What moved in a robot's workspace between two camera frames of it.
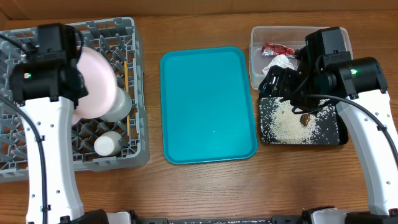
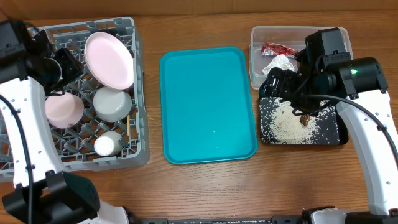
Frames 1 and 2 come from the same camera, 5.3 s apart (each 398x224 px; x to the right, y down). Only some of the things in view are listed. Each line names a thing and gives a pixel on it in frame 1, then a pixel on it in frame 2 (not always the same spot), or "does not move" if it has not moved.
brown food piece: x=305 y=119 does not move
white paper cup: x=108 y=144 does not move
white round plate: x=101 y=83 -> x=109 y=60
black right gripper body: x=290 y=84 does not move
